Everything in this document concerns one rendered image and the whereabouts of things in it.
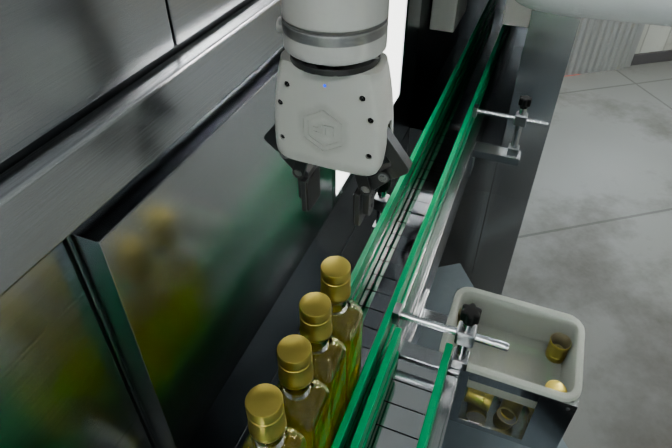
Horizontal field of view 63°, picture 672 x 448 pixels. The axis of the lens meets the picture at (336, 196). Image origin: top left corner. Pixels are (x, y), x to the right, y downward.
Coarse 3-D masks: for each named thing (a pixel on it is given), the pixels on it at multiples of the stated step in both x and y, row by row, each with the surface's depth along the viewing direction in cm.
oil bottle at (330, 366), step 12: (336, 348) 61; (312, 360) 60; (324, 360) 60; (336, 360) 61; (324, 372) 60; (336, 372) 61; (336, 384) 63; (336, 396) 65; (336, 408) 66; (336, 420) 68; (336, 432) 70
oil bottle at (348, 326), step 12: (348, 300) 66; (348, 312) 65; (360, 312) 67; (336, 324) 64; (348, 324) 64; (360, 324) 68; (336, 336) 64; (348, 336) 64; (360, 336) 70; (348, 348) 65; (360, 348) 72; (348, 360) 67; (360, 360) 74; (348, 372) 68; (348, 384) 70; (348, 396) 72
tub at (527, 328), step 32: (448, 320) 95; (480, 320) 103; (512, 320) 100; (544, 320) 97; (576, 320) 95; (480, 352) 98; (512, 352) 98; (544, 352) 98; (576, 352) 90; (512, 384) 86; (544, 384) 93; (576, 384) 85
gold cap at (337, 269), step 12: (324, 264) 61; (336, 264) 61; (348, 264) 61; (324, 276) 60; (336, 276) 60; (348, 276) 61; (324, 288) 62; (336, 288) 61; (348, 288) 62; (336, 300) 62
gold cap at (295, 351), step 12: (288, 336) 54; (300, 336) 54; (288, 348) 52; (300, 348) 52; (288, 360) 51; (300, 360) 52; (288, 372) 52; (300, 372) 52; (312, 372) 55; (288, 384) 54; (300, 384) 54
